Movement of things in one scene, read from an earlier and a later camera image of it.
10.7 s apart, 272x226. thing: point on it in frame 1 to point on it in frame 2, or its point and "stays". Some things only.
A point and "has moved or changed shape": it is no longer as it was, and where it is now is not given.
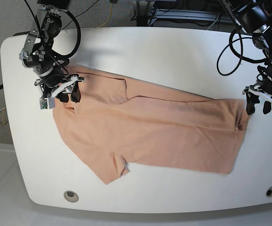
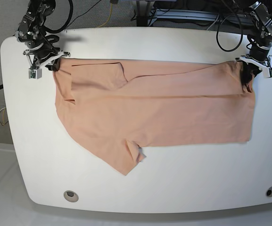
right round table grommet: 271,191 stays
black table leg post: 143,8 stays
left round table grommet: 71,196 stays
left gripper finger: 251,99 to 247,70
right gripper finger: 76,95 to 54,65
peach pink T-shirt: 110,130 has moved or changed shape
